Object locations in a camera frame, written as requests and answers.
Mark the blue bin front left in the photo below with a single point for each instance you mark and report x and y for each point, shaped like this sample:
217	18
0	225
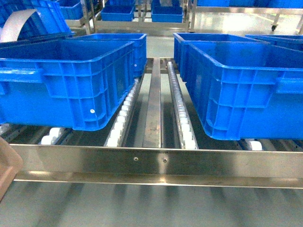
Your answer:
68	83

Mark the blue bin far right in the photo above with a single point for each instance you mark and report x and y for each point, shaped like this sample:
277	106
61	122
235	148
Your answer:
294	42

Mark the steel flow rack shelf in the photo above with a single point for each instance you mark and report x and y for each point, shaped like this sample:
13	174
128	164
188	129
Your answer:
157	145

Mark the beige plastic dustpan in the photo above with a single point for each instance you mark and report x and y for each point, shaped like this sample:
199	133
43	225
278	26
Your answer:
10	164

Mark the blue bin back right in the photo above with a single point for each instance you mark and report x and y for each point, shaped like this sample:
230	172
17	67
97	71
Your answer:
182	40

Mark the blue bin front right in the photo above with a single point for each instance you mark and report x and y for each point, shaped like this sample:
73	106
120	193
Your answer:
246	90

